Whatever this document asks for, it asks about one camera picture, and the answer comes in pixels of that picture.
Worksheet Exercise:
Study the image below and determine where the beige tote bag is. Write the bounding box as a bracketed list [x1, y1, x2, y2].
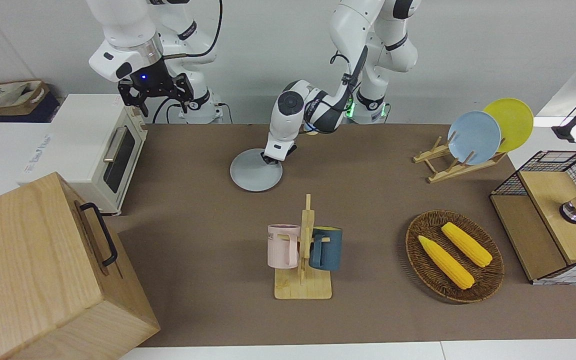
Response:
[0, 80, 51, 118]

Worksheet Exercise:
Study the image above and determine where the light blue round plate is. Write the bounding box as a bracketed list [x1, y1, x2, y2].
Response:
[447, 110, 502, 166]

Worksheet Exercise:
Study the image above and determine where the wooden cabinet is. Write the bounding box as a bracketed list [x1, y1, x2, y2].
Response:
[0, 172, 161, 360]

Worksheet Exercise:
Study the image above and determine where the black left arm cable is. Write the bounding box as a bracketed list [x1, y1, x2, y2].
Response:
[308, 46, 369, 133]

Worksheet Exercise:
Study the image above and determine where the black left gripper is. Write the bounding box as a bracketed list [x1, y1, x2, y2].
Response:
[262, 143, 298, 166]

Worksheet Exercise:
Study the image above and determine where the wooden plate rack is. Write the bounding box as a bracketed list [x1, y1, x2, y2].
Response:
[413, 136, 508, 184]

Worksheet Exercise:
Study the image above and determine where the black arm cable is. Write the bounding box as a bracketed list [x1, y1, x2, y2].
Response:
[308, 46, 369, 133]
[163, 0, 224, 60]

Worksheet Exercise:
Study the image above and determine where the pink mug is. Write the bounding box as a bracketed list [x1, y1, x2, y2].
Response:
[267, 224, 302, 269]

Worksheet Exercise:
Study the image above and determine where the dark blue mug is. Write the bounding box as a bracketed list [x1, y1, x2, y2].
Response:
[309, 226, 343, 272]

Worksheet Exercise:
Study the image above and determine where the round wicker basket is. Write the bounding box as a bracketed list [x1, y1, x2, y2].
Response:
[405, 210, 505, 304]

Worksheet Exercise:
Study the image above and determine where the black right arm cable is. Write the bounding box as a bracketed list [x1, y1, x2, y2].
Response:
[163, 0, 224, 60]

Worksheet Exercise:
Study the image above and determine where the yellow round plate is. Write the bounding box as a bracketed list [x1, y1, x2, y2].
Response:
[483, 98, 535, 154]

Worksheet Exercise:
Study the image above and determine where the cream toaster oven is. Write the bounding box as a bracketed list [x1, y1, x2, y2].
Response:
[18, 93, 149, 217]

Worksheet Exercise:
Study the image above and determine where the dark blue crate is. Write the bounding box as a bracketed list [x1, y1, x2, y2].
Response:
[0, 92, 61, 137]

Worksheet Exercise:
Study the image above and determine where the wire and wood shelf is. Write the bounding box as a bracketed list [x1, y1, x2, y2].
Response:
[489, 150, 576, 286]

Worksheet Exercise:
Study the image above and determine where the wooden mug tree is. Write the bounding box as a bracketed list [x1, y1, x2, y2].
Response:
[274, 194, 333, 301]

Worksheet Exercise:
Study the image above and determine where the long yellow corn cob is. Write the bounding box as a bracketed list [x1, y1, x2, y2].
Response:
[418, 235, 475, 290]

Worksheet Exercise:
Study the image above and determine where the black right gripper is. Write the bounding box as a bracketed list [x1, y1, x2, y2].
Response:
[118, 56, 195, 119]

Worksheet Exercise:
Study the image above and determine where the black cabinet handle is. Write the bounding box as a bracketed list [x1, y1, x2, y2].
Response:
[79, 202, 119, 268]

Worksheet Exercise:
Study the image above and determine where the short yellow corn cob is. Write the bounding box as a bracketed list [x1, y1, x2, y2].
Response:
[441, 222, 493, 268]

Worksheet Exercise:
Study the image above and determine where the gray round plate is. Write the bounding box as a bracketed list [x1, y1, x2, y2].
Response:
[229, 148, 284, 192]

